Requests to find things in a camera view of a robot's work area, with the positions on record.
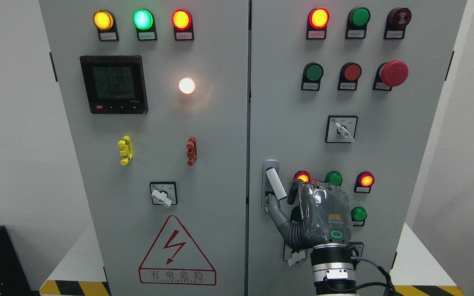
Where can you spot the grey right cabinet door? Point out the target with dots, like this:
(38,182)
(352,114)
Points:
(289,125)

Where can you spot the grey left cabinet door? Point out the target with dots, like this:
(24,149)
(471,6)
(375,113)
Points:
(211,193)

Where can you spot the red lit indicator middle right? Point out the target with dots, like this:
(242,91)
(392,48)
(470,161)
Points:
(364,182)

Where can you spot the red lit indicator light left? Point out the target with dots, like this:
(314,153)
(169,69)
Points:
(183,25)

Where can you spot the upper right rotary switch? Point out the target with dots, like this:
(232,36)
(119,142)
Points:
(341,129)

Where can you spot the white lit indicator light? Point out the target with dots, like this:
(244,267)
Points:
(187,85)

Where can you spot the red push button upper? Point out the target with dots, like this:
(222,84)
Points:
(349,76)

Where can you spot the silver door handle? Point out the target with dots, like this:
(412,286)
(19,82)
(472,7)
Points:
(271,183)

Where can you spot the black rotary switch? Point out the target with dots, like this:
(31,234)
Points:
(355,249)

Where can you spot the white rotary switch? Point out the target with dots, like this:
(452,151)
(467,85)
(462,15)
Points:
(293,258)
(163,193)

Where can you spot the yellow indicator light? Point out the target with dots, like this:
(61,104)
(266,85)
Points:
(105,23)

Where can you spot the lower white rotary switch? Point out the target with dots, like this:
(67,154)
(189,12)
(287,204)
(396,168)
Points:
(293,258)

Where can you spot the red high voltage warning sticker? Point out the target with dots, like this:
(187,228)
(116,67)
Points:
(175,258)

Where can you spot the red emergency stop button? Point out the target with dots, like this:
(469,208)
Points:
(390,74)

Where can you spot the black digital power meter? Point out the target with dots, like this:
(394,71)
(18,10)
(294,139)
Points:
(114,84)

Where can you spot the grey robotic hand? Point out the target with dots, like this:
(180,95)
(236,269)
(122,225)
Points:
(325,211)

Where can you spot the yellow terminal connector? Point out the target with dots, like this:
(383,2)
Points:
(125,145)

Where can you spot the left white rotary switch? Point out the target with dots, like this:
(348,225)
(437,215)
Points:
(163,193)

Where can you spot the grey cabinet door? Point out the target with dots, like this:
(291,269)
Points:
(211,193)
(289,125)

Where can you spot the dark red buzzer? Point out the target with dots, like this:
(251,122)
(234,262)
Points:
(397,21)

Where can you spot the green lit indicator light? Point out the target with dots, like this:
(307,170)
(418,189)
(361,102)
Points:
(145,25)

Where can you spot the red lit indicator middle left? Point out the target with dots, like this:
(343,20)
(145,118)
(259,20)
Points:
(303,176)

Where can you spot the green indicator middle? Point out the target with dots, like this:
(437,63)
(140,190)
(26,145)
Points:
(334,178)

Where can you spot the red terminal connector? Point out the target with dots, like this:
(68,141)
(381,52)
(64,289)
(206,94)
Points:
(192,152)

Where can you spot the green push button lower right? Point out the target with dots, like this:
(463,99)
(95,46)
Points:
(358,216)

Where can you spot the top red lit indicator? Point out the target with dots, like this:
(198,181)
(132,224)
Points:
(317,22)

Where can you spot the green push button upper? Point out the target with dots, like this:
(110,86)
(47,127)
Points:
(311,77)

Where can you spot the top green indicator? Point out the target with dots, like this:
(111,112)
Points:
(356,24)

